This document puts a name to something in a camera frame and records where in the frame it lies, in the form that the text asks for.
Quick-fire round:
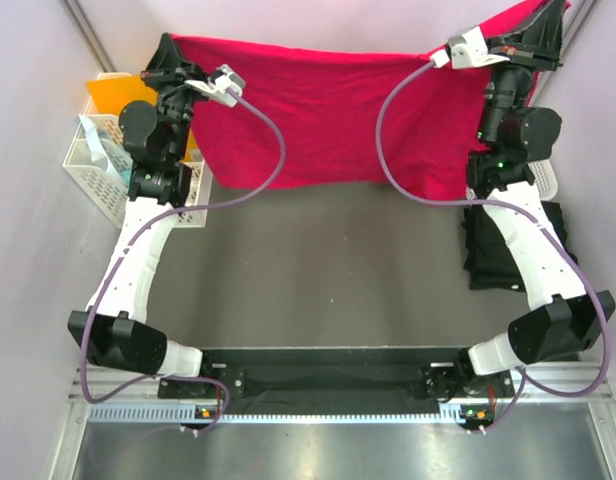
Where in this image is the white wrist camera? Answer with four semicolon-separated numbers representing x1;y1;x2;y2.
430;26;510;70
185;64;246;108

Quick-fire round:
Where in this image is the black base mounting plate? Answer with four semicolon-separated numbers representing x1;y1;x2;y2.
157;364;514;401

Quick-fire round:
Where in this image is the teal object in organizer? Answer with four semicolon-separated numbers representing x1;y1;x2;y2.
93;129;132;188

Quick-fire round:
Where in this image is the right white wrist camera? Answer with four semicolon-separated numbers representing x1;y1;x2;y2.
430;26;510;70

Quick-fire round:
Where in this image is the black folded t shirt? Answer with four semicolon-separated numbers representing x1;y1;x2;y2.
460;199;579;294

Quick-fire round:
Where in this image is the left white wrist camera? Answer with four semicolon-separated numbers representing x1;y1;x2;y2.
185;64;246;108

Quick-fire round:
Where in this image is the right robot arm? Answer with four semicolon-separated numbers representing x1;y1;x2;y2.
451;1;615;396

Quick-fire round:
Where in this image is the aluminium frame rail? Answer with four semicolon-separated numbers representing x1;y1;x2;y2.
86;361;615;403

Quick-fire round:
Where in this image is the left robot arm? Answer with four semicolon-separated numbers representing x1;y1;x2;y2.
67;33;215;397

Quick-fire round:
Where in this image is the grey slotted cable duct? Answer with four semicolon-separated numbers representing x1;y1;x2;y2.
87;401;493;426

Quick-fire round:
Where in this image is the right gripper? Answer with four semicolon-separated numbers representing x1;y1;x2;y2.
475;0;564;145

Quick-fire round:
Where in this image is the orange plastic folder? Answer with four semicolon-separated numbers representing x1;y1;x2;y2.
85;73;204;164

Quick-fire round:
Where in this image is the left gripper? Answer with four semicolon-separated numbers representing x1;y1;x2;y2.
138;33;214;162

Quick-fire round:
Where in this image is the white plastic basket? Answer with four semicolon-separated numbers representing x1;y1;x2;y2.
529;160;558;201

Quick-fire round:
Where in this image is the red t shirt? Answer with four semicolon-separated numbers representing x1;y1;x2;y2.
168;0;572;201

